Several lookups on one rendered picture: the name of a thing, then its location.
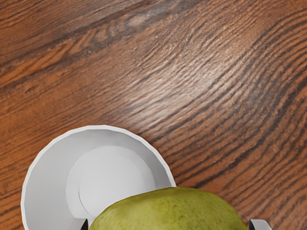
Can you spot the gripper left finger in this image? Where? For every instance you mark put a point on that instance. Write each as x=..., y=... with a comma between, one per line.
x=80, y=224

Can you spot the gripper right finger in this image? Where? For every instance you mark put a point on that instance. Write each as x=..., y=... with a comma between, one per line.
x=260, y=225

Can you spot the green pear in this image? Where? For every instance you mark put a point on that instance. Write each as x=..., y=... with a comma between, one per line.
x=168, y=210

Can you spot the white bowl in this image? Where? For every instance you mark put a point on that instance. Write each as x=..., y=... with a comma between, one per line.
x=52, y=182

